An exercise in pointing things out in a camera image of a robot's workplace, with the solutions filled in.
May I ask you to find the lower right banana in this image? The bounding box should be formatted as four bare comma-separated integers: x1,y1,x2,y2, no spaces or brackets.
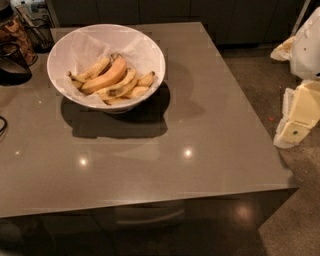
124,86,149,99

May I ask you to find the long spotted banana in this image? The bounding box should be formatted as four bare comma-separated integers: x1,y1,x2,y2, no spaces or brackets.
96,69,138,100

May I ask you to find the black kettle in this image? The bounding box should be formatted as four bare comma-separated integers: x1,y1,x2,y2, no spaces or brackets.
0,42,32,86

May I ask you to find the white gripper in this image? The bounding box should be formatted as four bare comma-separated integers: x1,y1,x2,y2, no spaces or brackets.
270,7,320,149

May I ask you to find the dark cabinet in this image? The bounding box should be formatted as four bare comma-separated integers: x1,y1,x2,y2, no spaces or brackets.
45,0,304,45

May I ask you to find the large orange-yellow banana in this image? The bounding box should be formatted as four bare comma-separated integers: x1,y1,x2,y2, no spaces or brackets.
81,56,127,95

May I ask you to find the upper left spotted banana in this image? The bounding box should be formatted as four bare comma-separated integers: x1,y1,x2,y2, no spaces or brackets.
68,57,110,83

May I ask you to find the white bowl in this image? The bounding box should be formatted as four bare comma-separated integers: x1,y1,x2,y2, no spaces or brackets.
46,23,167,115

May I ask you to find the small right banana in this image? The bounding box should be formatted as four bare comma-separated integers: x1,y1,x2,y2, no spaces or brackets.
137,71,155,87

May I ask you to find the black cable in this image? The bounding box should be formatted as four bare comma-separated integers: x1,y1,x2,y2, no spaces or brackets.
0,115,8,137

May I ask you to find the small left banana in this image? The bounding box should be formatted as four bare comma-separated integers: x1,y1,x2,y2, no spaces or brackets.
71,80,83,89

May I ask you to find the black wire basket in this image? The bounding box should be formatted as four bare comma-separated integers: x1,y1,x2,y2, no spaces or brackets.
25,19,54,53

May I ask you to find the white paper bowl liner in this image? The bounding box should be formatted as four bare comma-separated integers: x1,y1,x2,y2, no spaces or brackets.
54,32,163,107

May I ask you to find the patterned brown jar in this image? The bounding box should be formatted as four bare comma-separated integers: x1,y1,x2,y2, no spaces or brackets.
0,13,37,66

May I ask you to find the small banana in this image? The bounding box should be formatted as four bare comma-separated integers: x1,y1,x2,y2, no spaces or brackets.
71,80,83,89
137,71,155,87

